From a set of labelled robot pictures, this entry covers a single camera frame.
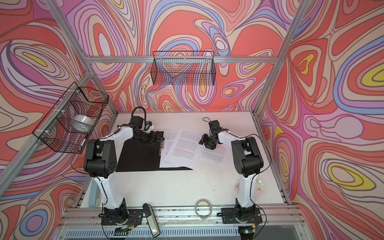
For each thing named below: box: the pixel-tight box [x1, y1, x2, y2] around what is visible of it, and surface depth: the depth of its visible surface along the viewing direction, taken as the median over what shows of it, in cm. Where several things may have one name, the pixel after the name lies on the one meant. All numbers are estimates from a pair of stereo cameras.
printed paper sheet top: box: [159, 130, 186, 168], surface depth 100 cm
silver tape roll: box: [73, 114, 96, 126], surface depth 76 cm
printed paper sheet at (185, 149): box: [164, 129, 203, 170], surface depth 100 cm
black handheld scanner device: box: [142, 203, 161, 238], surface depth 71 cm
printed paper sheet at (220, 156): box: [198, 144, 231, 166], surface depth 97 cm
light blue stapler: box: [88, 178, 100, 209], surface depth 78 cm
